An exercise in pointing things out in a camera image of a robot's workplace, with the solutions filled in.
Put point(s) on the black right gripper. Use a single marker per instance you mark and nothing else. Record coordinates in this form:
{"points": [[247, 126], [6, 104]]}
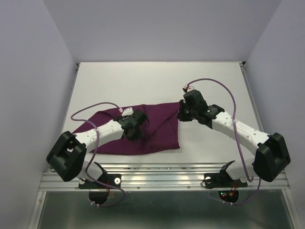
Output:
{"points": [[181, 117]]}

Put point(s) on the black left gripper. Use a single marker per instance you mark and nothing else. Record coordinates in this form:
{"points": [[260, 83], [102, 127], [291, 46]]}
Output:
{"points": [[137, 136]]}

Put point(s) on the purple cloth mat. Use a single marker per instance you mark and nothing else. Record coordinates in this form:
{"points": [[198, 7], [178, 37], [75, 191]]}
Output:
{"points": [[159, 134]]}

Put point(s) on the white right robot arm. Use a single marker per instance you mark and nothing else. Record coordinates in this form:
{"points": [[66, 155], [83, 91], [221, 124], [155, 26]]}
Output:
{"points": [[270, 152]]}

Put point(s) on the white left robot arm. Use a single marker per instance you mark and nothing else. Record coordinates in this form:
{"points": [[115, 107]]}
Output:
{"points": [[67, 157]]}

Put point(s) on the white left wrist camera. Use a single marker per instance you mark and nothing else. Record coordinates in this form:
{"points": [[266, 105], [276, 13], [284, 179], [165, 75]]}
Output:
{"points": [[126, 112]]}

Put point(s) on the aluminium front rail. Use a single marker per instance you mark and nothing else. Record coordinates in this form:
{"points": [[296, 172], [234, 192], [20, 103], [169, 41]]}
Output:
{"points": [[154, 177]]}

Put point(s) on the aluminium rail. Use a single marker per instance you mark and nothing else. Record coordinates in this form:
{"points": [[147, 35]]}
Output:
{"points": [[154, 177], [248, 119]]}

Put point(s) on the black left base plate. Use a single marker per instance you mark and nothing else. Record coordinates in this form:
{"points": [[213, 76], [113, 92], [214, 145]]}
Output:
{"points": [[104, 193]]}

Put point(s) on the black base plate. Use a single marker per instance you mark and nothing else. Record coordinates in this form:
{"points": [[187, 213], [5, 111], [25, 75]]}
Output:
{"points": [[104, 193], [228, 187]]}

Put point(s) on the aluminium right side rail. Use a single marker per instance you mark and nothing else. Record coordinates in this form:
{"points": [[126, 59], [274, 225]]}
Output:
{"points": [[248, 119]]}

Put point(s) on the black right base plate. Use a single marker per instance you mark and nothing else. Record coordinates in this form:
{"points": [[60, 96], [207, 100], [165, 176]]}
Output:
{"points": [[228, 187]]}

